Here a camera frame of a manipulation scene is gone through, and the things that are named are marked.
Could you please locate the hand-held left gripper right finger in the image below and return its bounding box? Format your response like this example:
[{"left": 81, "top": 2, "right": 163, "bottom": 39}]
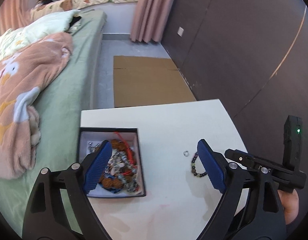
[{"left": 197, "top": 139, "right": 287, "bottom": 240}]

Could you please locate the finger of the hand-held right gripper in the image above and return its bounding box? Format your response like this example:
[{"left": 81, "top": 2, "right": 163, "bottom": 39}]
[{"left": 224, "top": 149, "right": 259, "bottom": 167}]

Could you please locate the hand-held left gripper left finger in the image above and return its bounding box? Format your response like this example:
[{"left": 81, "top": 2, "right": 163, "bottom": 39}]
[{"left": 22, "top": 140, "right": 112, "bottom": 240}]

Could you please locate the dark bead bracelet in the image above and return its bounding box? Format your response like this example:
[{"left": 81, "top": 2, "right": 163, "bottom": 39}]
[{"left": 190, "top": 152, "right": 207, "bottom": 177}]

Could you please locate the pile of bracelets and beads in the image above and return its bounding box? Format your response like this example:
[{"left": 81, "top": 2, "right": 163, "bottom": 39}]
[{"left": 88, "top": 141, "right": 141, "bottom": 193}]

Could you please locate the brown bead bracelet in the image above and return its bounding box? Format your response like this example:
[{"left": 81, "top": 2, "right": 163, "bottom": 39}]
[{"left": 99, "top": 139, "right": 136, "bottom": 188}]

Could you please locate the red string tassel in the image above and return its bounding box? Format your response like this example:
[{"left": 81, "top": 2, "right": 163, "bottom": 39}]
[{"left": 114, "top": 131, "right": 136, "bottom": 175}]

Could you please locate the black jewelry box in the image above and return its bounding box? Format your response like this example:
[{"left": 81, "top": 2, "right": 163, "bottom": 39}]
[{"left": 76, "top": 127, "right": 146, "bottom": 198}]

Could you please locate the person's right hand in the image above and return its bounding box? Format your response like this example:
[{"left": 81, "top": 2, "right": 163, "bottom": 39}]
[{"left": 277, "top": 189, "right": 300, "bottom": 225}]

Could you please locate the bed with green sheet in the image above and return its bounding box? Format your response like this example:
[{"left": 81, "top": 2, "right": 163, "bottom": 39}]
[{"left": 0, "top": 10, "right": 107, "bottom": 230}]

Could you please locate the flat cardboard sheet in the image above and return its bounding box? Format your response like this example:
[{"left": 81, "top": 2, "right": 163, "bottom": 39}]
[{"left": 113, "top": 56, "right": 196, "bottom": 108}]

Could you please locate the pink duck print blanket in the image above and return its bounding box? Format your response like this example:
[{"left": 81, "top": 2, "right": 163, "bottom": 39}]
[{"left": 0, "top": 32, "right": 74, "bottom": 179}]

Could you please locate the dark brown wardrobe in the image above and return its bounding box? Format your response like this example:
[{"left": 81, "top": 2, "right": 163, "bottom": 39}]
[{"left": 161, "top": 0, "right": 308, "bottom": 160}]

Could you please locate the light green pillow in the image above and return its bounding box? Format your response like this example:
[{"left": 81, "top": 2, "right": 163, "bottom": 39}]
[{"left": 0, "top": 9, "right": 82, "bottom": 62}]

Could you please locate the cream bear print blanket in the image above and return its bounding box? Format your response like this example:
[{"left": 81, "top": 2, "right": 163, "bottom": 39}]
[{"left": 30, "top": 0, "right": 141, "bottom": 20}]

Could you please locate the pink curtain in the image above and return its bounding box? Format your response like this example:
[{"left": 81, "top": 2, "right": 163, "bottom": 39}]
[
  {"left": 0, "top": 0, "right": 32, "bottom": 38},
  {"left": 130, "top": 0, "right": 182, "bottom": 43}
]

